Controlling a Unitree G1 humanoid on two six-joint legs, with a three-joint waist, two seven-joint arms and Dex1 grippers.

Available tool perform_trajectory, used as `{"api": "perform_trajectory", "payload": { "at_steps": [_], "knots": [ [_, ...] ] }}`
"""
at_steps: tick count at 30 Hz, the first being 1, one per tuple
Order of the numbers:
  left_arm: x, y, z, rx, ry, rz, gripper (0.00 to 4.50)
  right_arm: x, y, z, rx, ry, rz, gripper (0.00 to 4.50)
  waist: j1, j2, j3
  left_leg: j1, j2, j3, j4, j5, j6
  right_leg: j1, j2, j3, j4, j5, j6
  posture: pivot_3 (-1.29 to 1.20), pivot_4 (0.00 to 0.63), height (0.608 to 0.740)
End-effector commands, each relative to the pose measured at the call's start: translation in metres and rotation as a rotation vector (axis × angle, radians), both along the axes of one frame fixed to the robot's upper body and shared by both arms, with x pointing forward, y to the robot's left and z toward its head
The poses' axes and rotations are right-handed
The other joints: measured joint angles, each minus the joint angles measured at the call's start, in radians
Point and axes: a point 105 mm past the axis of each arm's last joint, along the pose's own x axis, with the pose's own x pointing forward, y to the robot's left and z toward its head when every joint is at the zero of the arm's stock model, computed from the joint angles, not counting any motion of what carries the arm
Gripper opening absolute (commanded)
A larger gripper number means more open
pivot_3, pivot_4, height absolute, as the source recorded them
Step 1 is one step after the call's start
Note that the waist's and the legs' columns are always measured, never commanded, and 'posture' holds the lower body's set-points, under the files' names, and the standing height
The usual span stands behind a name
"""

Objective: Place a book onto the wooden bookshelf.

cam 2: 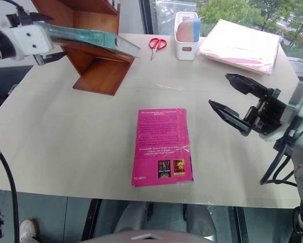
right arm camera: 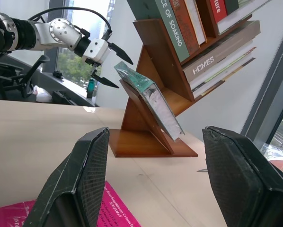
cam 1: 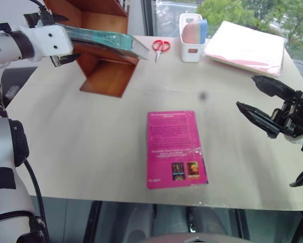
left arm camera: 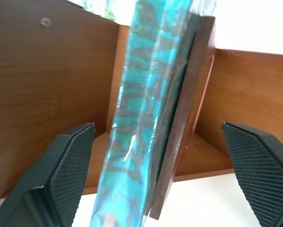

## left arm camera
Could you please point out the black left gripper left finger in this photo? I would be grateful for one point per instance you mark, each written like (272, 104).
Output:
(61, 175)

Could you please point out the wooden bookshelf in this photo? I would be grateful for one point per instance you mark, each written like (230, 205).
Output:
(46, 89)

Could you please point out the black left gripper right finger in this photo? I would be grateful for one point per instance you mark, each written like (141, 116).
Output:
(257, 170)

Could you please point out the teal plastic-wrapped book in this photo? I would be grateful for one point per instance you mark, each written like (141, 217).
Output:
(141, 113)

